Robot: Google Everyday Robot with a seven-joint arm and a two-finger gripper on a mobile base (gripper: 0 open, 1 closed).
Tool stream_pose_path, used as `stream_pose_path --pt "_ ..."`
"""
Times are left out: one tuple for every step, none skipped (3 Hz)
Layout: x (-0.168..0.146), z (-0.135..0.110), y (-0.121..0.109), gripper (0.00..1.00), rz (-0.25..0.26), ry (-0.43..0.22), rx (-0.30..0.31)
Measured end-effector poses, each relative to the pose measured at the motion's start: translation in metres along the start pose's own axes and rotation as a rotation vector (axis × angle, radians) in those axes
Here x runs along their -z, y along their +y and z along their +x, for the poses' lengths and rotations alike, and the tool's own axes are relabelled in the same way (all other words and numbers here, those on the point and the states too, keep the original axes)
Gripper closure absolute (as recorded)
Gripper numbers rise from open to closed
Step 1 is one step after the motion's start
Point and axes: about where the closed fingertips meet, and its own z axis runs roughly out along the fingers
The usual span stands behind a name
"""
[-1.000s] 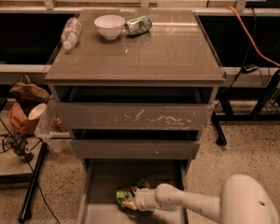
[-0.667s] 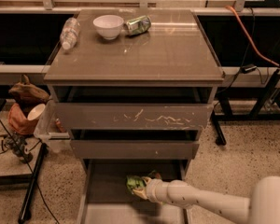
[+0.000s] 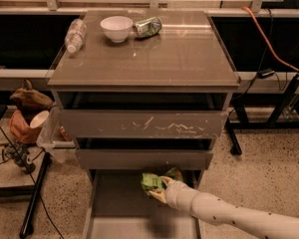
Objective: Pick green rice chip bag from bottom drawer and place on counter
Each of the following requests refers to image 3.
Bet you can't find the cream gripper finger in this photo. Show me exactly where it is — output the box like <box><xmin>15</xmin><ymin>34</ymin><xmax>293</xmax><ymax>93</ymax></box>
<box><xmin>160</xmin><ymin>176</ymin><xmax>174</xmax><ymax>185</ymax></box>
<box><xmin>149</xmin><ymin>190</ymin><xmax>166</xmax><ymax>203</ymax></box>

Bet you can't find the green rice chip bag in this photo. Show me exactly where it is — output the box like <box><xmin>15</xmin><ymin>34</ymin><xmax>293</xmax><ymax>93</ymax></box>
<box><xmin>141</xmin><ymin>167</ymin><xmax>183</xmax><ymax>194</ymax></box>

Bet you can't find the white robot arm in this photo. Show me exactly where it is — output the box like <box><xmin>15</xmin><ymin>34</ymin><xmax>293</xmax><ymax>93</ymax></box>
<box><xmin>149</xmin><ymin>176</ymin><xmax>299</xmax><ymax>239</ymax></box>

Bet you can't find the bottom open grey drawer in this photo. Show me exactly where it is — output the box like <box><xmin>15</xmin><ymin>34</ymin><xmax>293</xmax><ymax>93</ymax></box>
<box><xmin>82</xmin><ymin>170</ymin><xmax>204</xmax><ymax>239</ymax></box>

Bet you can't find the middle grey drawer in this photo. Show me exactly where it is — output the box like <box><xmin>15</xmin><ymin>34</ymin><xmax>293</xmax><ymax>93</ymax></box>
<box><xmin>76</xmin><ymin>149</ymin><xmax>212</xmax><ymax>170</ymax></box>

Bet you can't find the grey drawer cabinet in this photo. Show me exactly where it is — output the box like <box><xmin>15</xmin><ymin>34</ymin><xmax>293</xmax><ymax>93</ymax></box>
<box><xmin>47</xmin><ymin>9</ymin><xmax>241</xmax><ymax>239</ymax></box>

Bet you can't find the top grey drawer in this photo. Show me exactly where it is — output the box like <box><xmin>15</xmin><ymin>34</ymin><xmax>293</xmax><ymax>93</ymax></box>
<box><xmin>61</xmin><ymin>110</ymin><xmax>227</xmax><ymax>138</ymax></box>

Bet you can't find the clear plastic bin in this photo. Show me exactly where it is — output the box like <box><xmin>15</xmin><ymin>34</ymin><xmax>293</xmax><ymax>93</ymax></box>
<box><xmin>37</xmin><ymin>107</ymin><xmax>75</xmax><ymax>163</ymax></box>

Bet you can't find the black table leg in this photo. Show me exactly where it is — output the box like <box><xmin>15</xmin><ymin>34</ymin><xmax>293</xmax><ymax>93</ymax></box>
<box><xmin>19</xmin><ymin>152</ymin><xmax>52</xmax><ymax>239</ymax></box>

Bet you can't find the white paper cup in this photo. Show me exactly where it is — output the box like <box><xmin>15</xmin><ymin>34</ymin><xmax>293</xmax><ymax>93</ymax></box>
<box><xmin>30</xmin><ymin>111</ymin><xmax>49</xmax><ymax>128</ymax></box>

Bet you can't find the black power adapter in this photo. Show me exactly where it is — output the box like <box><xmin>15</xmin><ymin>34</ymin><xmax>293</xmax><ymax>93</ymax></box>
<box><xmin>257</xmin><ymin>69</ymin><xmax>275</xmax><ymax>79</ymax></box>

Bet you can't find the small metal clamp device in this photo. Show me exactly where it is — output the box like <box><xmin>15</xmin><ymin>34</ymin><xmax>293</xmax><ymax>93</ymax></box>
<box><xmin>4</xmin><ymin>141</ymin><xmax>36</xmax><ymax>174</ymax></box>

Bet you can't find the green soda can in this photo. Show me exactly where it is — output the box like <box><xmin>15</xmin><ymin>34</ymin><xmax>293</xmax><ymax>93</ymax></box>
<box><xmin>134</xmin><ymin>17</ymin><xmax>162</xmax><ymax>39</ymax></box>

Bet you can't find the orange cloth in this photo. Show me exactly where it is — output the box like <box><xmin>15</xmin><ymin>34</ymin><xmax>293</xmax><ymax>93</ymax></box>
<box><xmin>9</xmin><ymin>110</ymin><xmax>41</xmax><ymax>144</ymax></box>

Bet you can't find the white ceramic bowl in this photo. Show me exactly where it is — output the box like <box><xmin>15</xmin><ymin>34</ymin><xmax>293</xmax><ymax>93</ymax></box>
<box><xmin>100</xmin><ymin>16</ymin><xmax>134</xmax><ymax>43</ymax></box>

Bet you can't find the clear plastic water bottle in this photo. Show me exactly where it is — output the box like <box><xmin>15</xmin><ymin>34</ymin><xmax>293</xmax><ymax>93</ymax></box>
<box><xmin>65</xmin><ymin>19</ymin><xmax>87</xmax><ymax>54</ymax></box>

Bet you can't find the black stand frame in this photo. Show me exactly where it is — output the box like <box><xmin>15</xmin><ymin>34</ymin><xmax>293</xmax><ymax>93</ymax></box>
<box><xmin>225</xmin><ymin>73</ymin><xmax>299</xmax><ymax>155</ymax></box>

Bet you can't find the black floor cable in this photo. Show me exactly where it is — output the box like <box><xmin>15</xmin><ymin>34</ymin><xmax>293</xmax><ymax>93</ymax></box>
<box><xmin>0</xmin><ymin>117</ymin><xmax>66</xmax><ymax>239</ymax></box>

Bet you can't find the orange cable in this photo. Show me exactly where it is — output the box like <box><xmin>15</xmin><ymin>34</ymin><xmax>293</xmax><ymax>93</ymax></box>
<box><xmin>240</xmin><ymin>5</ymin><xmax>299</xmax><ymax>73</ymax></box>

